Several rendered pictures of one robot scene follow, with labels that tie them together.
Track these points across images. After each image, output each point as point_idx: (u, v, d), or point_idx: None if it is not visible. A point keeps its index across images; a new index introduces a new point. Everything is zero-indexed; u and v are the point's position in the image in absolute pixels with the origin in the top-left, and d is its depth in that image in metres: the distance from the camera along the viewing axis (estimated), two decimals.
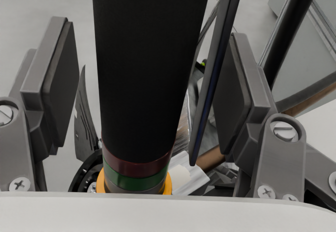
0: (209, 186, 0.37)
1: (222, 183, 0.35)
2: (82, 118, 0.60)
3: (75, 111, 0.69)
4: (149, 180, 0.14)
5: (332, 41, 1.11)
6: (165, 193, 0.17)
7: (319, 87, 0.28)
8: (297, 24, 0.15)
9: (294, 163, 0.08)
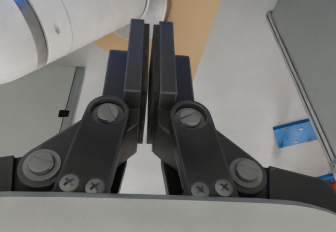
0: None
1: None
2: None
3: None
4: None
5: None
6: None
7: None
8: None
9: (211, 147, 0.08)
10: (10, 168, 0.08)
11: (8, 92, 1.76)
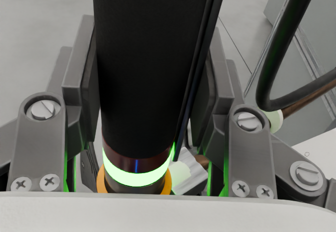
0: None
1: None
2: None
3: None
4: (149, 175, 0.14)
5: (314, 68, 1.22)
6: (165, 189, 0.17)
7: (319, 84, 0.28)
8: (297, 21, 0.15)
9: (262, 153, 0.08)
10: None
11: None
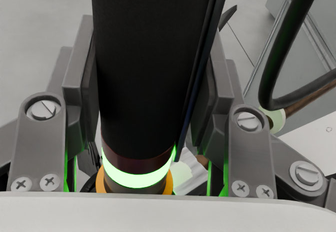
0: None
1: None
2: None
3: None
4: (150, 176, 0.13)
5: (324, 51, 1.15)
6: (166, 191, 0.17)
7: (321, 82, 0.27)
8: (302, 16, 0.15)
9: (261, 153, 0.08)
10: None
11: None
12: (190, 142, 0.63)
